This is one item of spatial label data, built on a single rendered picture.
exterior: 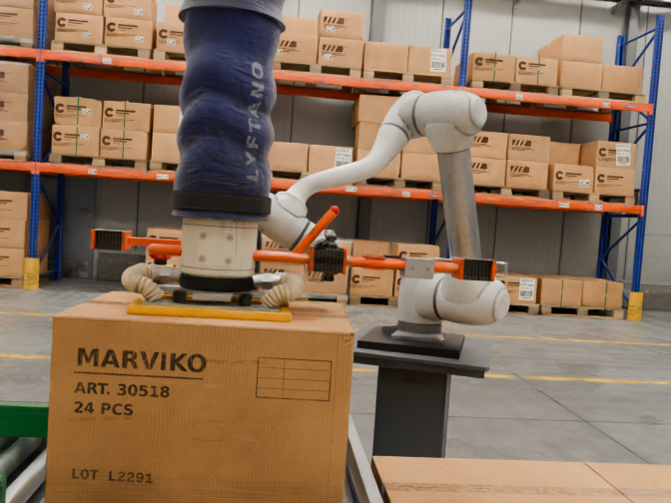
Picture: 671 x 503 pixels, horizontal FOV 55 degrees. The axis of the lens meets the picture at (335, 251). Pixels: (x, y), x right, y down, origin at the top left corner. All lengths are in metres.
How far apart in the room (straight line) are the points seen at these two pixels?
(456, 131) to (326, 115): 8.15
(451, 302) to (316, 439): 0.92
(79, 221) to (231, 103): 8.89
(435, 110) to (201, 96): 0.80
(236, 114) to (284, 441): 0.69
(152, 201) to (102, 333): 8.74
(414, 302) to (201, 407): 1.06
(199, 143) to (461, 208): 0.93
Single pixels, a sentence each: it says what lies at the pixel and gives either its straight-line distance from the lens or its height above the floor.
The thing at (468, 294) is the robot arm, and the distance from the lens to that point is 2.10.
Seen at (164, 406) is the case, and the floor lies 0.78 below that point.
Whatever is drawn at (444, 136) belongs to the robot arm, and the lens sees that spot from 1.99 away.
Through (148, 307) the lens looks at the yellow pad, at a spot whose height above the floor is 0.97.
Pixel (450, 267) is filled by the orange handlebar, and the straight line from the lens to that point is 1.54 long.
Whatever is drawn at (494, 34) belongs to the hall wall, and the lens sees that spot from 10.87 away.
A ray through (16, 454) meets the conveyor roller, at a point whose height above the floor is 0.54.
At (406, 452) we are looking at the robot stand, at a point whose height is 0.40.
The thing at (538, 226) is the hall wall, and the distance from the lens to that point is 10.80.
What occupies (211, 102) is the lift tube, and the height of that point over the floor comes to 1.40.
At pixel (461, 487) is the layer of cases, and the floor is 0.54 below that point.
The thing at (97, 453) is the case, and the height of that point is 0.68.
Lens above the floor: 1.18
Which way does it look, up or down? 3 degrees down
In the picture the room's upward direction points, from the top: 4 degrees clockwise
